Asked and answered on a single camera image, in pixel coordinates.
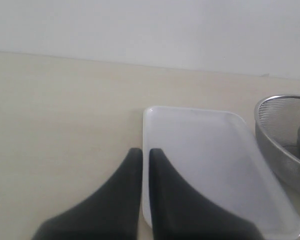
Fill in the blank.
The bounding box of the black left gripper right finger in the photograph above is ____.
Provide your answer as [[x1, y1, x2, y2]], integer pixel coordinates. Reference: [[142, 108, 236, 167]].
[[148, 148, 263, 240]]

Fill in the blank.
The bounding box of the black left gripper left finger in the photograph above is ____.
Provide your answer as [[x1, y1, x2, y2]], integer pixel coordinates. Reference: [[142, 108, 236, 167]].
[[33, 148, 143, 240]]

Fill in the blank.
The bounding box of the white rectangular plastic tray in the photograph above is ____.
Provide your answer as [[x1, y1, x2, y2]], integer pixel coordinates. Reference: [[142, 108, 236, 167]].
[[142, 106, 300, 240]]

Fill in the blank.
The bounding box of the steel mesh strainer basket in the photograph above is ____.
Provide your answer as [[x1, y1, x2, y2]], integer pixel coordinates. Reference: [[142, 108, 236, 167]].
[[254, 94, 300, 193]]

